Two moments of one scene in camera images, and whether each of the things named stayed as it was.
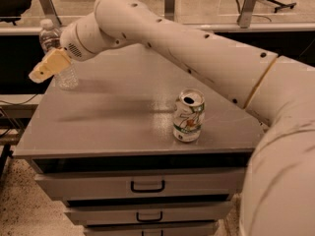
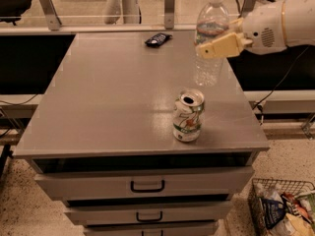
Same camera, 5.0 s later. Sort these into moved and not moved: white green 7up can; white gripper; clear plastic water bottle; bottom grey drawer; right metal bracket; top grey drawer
Moved: clear plastic water bottle; white gripper
Not moved: white green 7up can; right metal bracket; bottom grey drawer; top grey drawer
